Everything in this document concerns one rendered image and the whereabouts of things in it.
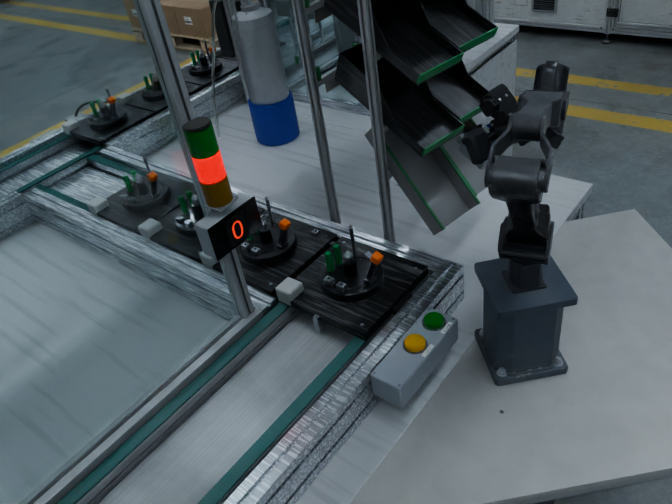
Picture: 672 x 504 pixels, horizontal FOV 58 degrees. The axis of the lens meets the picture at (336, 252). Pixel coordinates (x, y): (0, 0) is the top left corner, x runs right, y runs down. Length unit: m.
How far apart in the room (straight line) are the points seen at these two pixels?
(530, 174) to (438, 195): 0.62
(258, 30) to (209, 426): 1.26
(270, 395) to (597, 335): 0.68
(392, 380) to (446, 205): 0.49
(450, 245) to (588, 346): 0.44
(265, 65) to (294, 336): 1.03
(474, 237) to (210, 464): 0.87
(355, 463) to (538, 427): 0.34
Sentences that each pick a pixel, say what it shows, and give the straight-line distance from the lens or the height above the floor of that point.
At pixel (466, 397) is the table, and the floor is 0.86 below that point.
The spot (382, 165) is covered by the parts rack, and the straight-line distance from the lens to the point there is 1.37.
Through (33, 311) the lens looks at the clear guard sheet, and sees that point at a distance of 1.03.
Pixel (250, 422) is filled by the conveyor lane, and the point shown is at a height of 0.92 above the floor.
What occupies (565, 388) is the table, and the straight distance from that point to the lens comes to 1.28.
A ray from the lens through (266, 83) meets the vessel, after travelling 2.09.
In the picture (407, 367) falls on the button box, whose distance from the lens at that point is 1.16.
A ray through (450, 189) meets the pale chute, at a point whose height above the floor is 1.04.
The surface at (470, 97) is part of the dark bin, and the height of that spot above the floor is 1.21.
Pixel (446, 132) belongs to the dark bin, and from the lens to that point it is 1.38.
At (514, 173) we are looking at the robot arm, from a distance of 0.86.
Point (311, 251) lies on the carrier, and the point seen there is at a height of 0.97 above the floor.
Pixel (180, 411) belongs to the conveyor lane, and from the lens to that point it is 1.23.
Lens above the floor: 1.84
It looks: 37 degrees down
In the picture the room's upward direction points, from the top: 10 degrees counter-clockwise
